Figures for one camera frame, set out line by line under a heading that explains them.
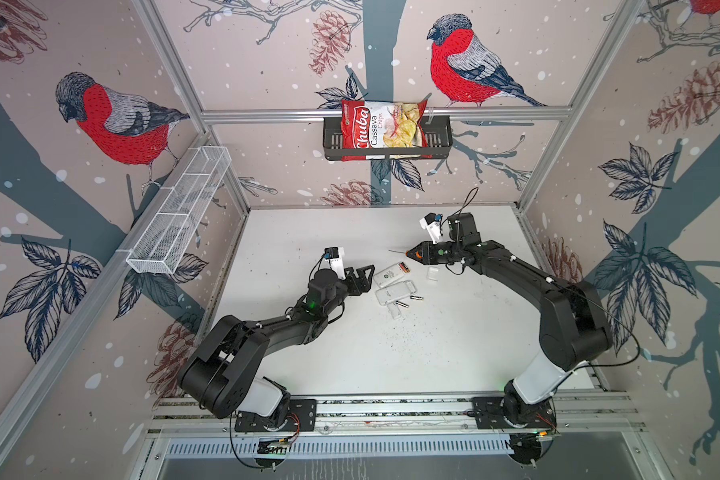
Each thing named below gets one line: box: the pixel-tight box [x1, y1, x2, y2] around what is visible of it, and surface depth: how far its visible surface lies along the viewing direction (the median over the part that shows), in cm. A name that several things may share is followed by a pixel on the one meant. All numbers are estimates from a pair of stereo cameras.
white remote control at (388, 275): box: [373, 263, 405, 288], surface depth 100 cm
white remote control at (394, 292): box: [376, 280, 417, 306], surface depth 97 cm
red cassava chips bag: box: [341, 99, 433, 161], surface depth 89 cm
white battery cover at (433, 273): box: [426, 266, 440, 282], surface depth 103 cm
